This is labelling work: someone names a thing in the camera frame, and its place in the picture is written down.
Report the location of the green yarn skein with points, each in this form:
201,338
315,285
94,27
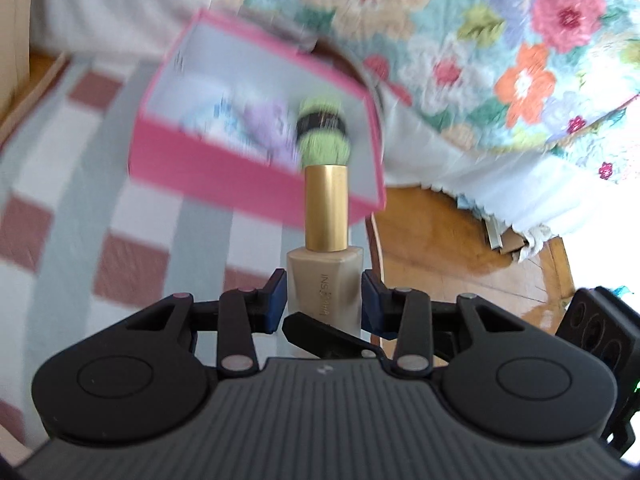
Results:
322,147

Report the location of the cardboard piece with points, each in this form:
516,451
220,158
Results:
510,242

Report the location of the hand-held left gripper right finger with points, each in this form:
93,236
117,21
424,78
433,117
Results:
370,302

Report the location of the checked grey red rug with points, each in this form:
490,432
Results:
75,260

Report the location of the beige foundation bottle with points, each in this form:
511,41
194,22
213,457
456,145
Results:
325,210

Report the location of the blue white wet wipes packet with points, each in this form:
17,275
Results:
215,120

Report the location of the floral quilt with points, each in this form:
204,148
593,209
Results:
500,35

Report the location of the pink cardboard box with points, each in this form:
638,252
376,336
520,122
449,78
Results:
200,170

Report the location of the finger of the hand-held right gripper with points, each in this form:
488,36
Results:
325,337

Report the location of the cream cabinet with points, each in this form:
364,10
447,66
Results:
12,35

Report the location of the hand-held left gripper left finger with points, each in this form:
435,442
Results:
275,305

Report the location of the purple plush toy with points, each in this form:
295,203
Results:
270,125

